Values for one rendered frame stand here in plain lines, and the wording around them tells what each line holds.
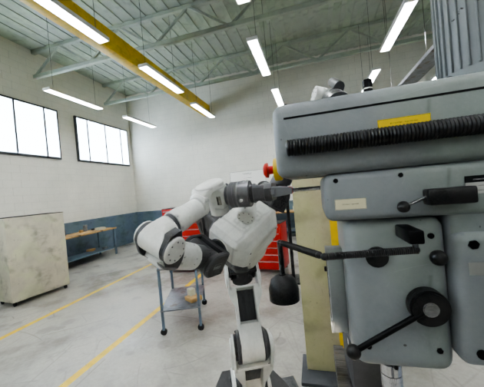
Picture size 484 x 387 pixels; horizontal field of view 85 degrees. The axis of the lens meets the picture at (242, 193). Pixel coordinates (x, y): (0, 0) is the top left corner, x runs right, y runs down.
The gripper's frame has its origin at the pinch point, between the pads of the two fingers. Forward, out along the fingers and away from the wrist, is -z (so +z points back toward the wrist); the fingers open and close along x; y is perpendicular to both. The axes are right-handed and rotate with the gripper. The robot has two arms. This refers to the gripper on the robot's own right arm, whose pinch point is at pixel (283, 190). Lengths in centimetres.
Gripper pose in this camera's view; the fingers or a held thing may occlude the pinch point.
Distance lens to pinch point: 85.3
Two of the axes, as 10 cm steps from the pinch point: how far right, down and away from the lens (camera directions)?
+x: 2.6, -0.4, 9.6
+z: -9.6, 0.8, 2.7
